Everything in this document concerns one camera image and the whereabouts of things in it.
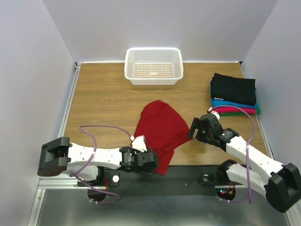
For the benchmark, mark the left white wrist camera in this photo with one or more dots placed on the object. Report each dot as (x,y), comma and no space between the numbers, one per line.
(139,143)

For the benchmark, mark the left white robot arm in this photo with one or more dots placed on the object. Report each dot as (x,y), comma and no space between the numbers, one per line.
(61,156)

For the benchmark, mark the aluminium frame rail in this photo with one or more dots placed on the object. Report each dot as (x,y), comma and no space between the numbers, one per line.
(57,183)

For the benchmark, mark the red t shirt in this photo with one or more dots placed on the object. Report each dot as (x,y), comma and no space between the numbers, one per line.
(164,130)

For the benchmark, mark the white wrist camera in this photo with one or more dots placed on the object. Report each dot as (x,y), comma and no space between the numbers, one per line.
(215,113)
(139,143)

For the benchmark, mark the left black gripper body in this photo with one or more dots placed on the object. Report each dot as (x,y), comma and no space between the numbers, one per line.
(143,170)

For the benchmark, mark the white plastic basket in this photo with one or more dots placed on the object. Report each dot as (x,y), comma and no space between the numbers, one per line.
(153,66)

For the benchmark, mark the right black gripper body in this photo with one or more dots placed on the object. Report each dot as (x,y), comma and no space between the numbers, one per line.
(201,129)

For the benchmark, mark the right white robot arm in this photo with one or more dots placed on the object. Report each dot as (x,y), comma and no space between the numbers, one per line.
(280,184)

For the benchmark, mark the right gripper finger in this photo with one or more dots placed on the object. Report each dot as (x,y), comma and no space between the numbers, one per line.
(194,126)
(203,138)

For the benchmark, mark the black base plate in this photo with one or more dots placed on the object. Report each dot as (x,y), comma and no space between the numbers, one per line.
(178,180)

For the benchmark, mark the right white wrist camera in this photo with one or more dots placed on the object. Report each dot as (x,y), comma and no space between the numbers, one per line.
(215,113)

